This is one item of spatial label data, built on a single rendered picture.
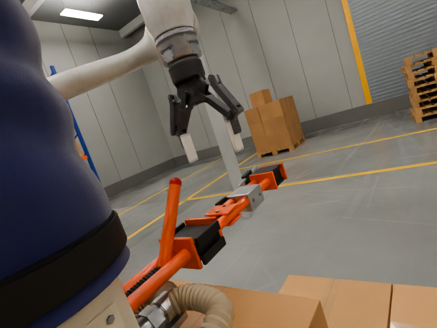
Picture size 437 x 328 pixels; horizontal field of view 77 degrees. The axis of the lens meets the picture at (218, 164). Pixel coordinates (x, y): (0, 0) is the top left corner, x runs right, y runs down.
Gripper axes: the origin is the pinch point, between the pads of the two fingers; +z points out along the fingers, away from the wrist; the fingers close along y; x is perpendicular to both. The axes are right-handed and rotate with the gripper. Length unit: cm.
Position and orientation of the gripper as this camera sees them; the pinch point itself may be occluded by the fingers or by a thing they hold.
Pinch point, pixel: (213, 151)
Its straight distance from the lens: 62.6
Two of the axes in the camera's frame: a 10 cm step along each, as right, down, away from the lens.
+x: 5.6, -3.0, 7.7
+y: 7.7, -1.7, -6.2
